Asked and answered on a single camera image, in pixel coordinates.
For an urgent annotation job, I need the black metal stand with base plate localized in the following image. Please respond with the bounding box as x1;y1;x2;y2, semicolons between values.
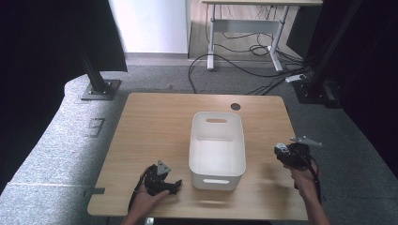
76;46;122;101

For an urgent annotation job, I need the white panel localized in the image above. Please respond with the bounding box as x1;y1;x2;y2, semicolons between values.
108;0;192;54

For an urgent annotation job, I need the person's left hand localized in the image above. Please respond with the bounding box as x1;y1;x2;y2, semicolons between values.
128;185;170;219

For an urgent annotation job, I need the black curtain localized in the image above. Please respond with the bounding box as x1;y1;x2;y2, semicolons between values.
285;0;398;173
0;0;128;195

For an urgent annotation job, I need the hand-held gripper black cable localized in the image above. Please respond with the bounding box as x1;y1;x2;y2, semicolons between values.
304;156;325;204
127;167;152;214

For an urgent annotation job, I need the white-legged desk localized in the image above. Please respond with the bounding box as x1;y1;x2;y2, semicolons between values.
201;0;323;73

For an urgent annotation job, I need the black cable bundle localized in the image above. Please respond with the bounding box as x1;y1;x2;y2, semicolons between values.
248;34;303;64

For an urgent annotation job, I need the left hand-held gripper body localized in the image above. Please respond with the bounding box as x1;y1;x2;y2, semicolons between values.
144;159;173;197

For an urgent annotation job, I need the person's right hand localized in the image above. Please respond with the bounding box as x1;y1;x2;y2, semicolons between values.
283;160;320;202

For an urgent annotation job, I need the grey table foot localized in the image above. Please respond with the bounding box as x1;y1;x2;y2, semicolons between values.
83;187;106;198

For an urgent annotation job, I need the grey floor outlet frame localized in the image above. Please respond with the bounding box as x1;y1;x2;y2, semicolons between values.
86;117;106;138

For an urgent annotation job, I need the left hand-held gripper black cable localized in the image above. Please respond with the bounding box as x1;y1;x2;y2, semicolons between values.
127;167;152;214

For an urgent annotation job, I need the white plastic basket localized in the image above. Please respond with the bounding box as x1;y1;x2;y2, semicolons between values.
188;111;247;191

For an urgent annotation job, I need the long black floor cable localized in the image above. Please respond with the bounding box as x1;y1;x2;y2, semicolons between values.
187;53;314;95

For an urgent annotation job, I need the right hand-held gripper black cable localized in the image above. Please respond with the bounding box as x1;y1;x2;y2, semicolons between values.
304;156;325;204

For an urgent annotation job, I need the white power strip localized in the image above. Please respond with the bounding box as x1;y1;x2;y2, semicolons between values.
284;73;307;84

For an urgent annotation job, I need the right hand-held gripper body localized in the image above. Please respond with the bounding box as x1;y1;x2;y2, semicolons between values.
283;135;323;172

